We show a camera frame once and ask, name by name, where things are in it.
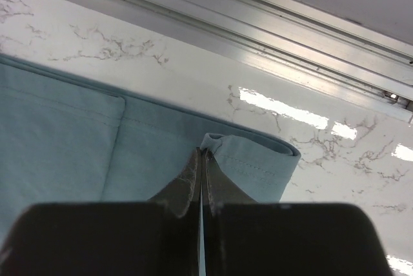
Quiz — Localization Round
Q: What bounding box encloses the aluminium table edge rail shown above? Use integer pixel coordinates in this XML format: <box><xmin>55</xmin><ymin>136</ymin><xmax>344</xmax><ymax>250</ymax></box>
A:
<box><xmin>32</xmin><ymin>0</ymin><xmax>413</xmax><ymax>121</ymax></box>

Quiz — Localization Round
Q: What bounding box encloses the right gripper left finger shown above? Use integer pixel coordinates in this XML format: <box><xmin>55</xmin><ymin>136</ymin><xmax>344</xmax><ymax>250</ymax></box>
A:
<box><xmin>1</xmin><ymin>150</ymin><xmax>201</xmax><ymax>275</ymax></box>

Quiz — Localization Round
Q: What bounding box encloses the grey-blue t-shirt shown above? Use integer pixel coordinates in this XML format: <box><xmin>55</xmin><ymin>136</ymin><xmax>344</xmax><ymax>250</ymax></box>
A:
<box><xmin>1</xmin><ymin>57</ymin><xmax>301</xmax><ymax>247</ymax></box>

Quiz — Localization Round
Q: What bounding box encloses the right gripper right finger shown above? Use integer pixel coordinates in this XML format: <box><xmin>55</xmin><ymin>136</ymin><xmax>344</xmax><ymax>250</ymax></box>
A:
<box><xmin>202</xmin><ymin>151</ymin><xmax>392</xmax><ymax>275</ymax></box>

